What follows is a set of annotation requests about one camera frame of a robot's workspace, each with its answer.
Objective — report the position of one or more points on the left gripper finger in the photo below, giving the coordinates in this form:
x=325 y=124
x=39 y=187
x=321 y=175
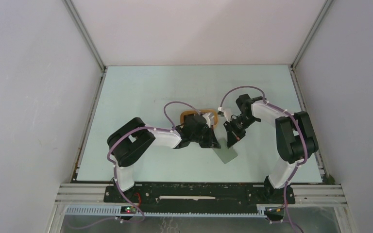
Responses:
x=213 y=142
x=206 y=142

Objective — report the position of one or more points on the orange oval tray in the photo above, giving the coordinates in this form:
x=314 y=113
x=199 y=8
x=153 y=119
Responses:
x=194 y=112

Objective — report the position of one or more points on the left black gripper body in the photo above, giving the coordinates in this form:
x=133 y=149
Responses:
x=204 y=135

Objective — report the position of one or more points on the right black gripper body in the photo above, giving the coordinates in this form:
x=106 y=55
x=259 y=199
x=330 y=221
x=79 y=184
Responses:
x=247 y=120

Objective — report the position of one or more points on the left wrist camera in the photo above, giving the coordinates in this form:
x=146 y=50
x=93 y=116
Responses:
x=211 y=119

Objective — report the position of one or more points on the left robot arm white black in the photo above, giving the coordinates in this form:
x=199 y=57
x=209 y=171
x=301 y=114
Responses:
x=131 y=141

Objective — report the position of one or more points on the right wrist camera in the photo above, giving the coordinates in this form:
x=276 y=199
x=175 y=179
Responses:
x=225 y=112

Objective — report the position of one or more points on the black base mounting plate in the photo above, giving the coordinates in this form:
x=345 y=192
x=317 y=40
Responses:
x=200 y=198

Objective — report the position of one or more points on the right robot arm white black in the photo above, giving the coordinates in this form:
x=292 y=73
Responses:
x=295 y=137

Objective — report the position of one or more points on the aluminium frame rail front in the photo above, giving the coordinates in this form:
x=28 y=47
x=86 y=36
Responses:
x=87 y=199

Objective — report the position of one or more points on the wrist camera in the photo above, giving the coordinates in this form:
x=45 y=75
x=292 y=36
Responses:
x=225 y=112
x=211 y=119

